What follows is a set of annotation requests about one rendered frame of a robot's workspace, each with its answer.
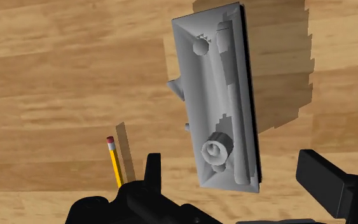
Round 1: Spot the grey rectangular tray with parts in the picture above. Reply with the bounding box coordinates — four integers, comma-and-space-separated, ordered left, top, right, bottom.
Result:
166, 1, 263, 193

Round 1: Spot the yellow pencil with red eraser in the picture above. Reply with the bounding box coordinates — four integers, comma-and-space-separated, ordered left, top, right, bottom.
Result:
106, 136, 125, 189

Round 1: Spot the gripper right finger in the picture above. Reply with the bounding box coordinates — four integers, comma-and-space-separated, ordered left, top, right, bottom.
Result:
296, 149, 358, 224

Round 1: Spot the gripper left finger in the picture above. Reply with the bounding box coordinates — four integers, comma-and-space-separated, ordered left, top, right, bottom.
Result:
64, 153, 223, 224

